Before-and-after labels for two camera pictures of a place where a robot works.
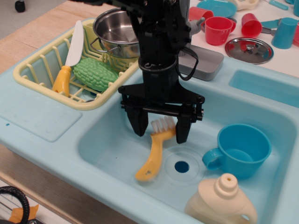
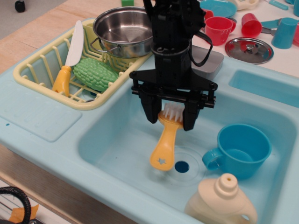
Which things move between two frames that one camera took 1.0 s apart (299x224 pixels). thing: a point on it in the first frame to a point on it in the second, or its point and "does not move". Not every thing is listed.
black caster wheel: [19, 6] does not move
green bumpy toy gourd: [94, 74] does not move
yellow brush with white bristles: [162, 129] to [172, 118]
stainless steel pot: [117, 34] does not move
